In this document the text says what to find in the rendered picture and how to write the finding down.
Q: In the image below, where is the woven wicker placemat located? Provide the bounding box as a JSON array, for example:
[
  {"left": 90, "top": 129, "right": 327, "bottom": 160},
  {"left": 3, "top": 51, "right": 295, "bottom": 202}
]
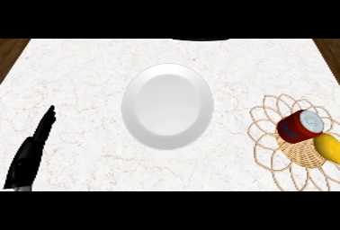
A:
[{"left": 245, "top": 93, "right": 340, "bottom": 192}]

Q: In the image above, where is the white oval plate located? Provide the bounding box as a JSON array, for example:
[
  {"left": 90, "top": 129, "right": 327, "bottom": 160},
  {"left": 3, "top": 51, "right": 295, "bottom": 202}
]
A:
[{"left": 120, "top": 63, "right": 216, "bottom": 151}]

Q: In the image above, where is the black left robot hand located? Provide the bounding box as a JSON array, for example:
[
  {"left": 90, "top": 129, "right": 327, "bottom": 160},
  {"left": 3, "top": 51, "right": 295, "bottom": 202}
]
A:
[{"left": 3, "top": 104, "right": 57, "bottom": 192}]

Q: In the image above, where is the red can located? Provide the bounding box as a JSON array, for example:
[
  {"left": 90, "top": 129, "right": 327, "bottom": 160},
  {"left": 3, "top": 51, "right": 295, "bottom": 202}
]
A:
[{"left": 276, "top": 110, "right": 325, "bottom": 144}]

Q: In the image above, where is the yellow lemon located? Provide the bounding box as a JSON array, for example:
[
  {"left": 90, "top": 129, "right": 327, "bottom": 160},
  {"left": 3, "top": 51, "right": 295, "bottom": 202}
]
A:
[{"left": 313, "top": 133, "right": 340, "bottom": 165}]

